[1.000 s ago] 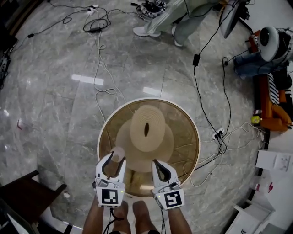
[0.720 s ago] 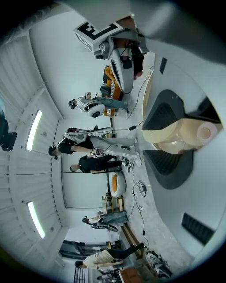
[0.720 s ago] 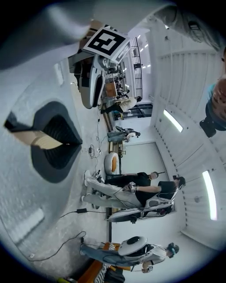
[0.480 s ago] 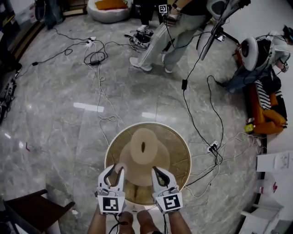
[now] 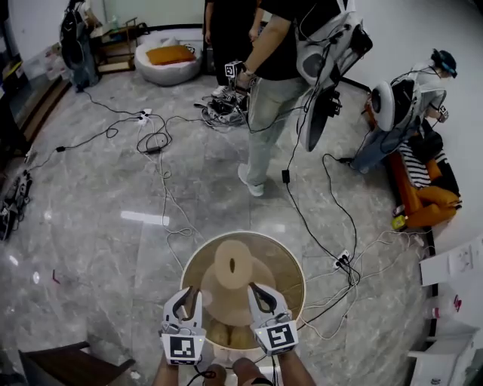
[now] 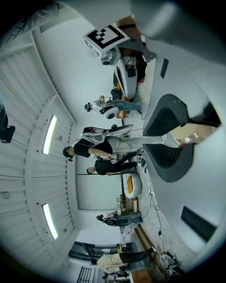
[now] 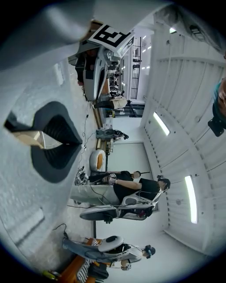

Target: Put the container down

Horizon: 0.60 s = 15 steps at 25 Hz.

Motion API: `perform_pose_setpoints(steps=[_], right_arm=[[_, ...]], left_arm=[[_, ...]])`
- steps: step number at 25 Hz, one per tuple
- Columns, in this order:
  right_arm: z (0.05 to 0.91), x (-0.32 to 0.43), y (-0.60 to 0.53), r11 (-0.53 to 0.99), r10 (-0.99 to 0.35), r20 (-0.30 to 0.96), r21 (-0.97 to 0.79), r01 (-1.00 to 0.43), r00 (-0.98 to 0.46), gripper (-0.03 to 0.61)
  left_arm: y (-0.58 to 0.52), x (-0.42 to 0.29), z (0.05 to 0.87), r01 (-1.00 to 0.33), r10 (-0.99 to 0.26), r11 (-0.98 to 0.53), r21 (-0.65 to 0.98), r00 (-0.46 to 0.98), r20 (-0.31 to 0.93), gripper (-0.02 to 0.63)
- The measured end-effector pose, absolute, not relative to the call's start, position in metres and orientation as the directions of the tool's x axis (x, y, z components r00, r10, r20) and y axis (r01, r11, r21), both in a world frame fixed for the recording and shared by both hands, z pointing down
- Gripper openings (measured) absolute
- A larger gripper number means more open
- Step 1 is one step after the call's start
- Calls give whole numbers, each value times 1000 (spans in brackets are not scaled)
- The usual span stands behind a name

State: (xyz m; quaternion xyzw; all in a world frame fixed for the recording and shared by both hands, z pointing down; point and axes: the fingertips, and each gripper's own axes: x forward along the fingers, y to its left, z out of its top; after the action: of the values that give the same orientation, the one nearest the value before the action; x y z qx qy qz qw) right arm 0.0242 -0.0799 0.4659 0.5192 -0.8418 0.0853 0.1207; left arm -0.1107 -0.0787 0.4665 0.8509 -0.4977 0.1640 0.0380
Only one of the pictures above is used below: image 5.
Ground beige paper roll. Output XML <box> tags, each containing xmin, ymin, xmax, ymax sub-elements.
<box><xmin>214</xmin><ymin>240</ymin><xmax>254</xmax><ymax>291</ymax></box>

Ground person's right forearm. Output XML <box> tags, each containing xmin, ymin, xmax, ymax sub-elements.
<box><xmin>276</xmin><ymin>348</ymin><xmax>318</xmax><ymax>386</ymax></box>

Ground person's leg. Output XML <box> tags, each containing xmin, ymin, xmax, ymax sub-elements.
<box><xmin>231</xmin><ymin>357</ymin><xmax>266</xmax><ymax>386</ymax></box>
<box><xmin>203</xmin><ymin>363</ymin><xmax>228</xmax><ymax>386</ymax></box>

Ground black backpack rig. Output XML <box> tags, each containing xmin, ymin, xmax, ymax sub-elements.
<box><xmin>60</xmin><ymin>7</ymin><xmax>86</xmax><ymax>71</ymax></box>

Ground black white striped cloth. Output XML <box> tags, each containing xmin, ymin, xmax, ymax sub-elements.
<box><xmin>398</xmin><ymin>142</ymin><xmax>449</xmax><ymax>189</ymax></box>

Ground round glass side table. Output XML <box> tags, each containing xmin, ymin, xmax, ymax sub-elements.
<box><xmin>180</xmin><ymin>230</ymin><xmax>307</xmax><ymax>352</ymax></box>

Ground clear storage boxes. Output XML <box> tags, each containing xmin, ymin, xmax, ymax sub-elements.
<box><xmin>21</xmin><ymin>42</ymin><xmax>64</xmax><ymax>81</ymax></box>

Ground coiled black cable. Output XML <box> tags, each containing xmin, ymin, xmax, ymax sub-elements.
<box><xmin>135</xmin><ymin>130</ymin><xmax>174</xmax><ymax>155</ymax></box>

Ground person's right leg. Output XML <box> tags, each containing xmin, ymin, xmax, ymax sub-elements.
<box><xmin>231</xmin><ymin>357</ymin><xmax>266</xmax><ymax>386</ymax></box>

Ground dark wooden chair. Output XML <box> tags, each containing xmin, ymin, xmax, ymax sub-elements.
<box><xmin>17</xmin><ymin>340</ymin><xmax>137</xmax><ymax>386</ymax></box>

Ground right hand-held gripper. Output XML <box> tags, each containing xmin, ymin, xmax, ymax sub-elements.
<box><xmin>247</xmin><ymin>282</ymin><xmax>300</xmax><ymax>357</ymax></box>

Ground white low shelf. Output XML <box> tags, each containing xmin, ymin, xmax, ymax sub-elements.
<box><xmin>406</xmin><ymin>330</ymin><xmax>483</xmax><ymax>386</ymax></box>

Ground pile of grippers and cables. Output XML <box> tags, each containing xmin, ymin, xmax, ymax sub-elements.
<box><xmin>193</xmin><ymin>93</ymin><xmax>251</xmax><ymax>128</ymax></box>

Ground person's light shoe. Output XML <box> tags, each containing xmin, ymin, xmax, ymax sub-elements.
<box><xmin>208</xmin><ymin>319</ymin><xmax>231</xmax><ymax>347</ymax></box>
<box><xmin>229</xmin><ymin>324</ymin><xmax>254</xmax><ymax>351</ymax></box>

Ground person's left leg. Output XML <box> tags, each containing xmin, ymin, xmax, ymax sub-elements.
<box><xmin>203</xmin><ymin>363</ymin><xmax>228</xmax><ymax>386</ymax></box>

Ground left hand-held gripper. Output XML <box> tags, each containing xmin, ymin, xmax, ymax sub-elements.
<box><xmin>158</xmin><ymin>286</ymin><xmax>208</xmax><ymax>366</ymax></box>

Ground orange cushion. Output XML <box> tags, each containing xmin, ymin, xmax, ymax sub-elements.
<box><xmin>145</xmin><ymin>44</ymin><xmax>197</xmax><ymax>66</ymax></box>

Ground clear bottle pink cap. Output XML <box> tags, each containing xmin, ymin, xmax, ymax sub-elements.
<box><xmin>431</xmin><ymin>295</ymin><xmax>464</xmax><ymax>320</ymax></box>

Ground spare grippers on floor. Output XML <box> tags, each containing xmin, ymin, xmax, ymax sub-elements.
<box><xmin>0</xmin><ymin>168</ymin><xmax>35</xmax><ymax>243</ymax></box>

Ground long black cable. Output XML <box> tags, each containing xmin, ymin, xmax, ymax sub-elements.
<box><xmin>282</xmin><ymin>112</ymin><xmax>361</xmax><ymax>329</ymax></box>

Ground thin black floor cable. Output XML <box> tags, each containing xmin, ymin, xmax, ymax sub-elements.
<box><xmin>28</xmin><ymin>89</ymin><xmax>146</xmax><ymax>173</ymax></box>

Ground black cable with plug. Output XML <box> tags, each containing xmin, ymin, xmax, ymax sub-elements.
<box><xmin>321</xmin><ymin>152</ymin><xmax>358</xmax><ymax>265</ymax></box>

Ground white backpack rig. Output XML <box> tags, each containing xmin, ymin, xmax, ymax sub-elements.
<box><xmin>370</xmin><ymin>77</ymin><xmax>416</xmax><ymax>133</ymax></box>
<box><xmin>295</xmin><ymin>0</ymin><xmax>374</xmax><ymax>153</ymax></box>

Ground black wrist cord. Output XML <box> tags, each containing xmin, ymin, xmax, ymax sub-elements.
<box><xmin>186</xmin><ymin>370</ymin><xmax>219</xmax><ymax>386</ymax></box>

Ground wooden shelf cart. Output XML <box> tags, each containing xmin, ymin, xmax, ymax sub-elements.
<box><xmin>89</xmin><ymin>16</ymin><xmax>140</xmax><ymax>75</ymax></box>

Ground orange sofa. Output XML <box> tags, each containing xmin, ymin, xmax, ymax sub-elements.
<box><xmin>387</xmin><ymin>149</ymin><xmax>463</xmax><ymax>230</ymax></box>

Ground white beanbag seat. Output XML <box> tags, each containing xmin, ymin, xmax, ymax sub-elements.
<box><xmin>134</xmin><ymin>35</ymin><xmax>204</xmax><ymax>87</ymax></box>

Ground wooden floor platform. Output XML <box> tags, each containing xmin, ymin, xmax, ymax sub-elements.
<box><xmin>20</xmin><ymin>76</ymin><xmax>73</xmax><ymax>143</ymax></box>

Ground person's left forearm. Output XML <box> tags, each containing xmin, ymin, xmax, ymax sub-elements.
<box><xmin>151</xmin><ymin>354</ymin><xmax>180</xmax><ymax>386</ymax></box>

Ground long white cable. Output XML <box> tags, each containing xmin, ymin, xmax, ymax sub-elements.
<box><xmin>137</xmin><ymin>124</ymin><xmax>195</xmax><ymax>272</ymax></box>

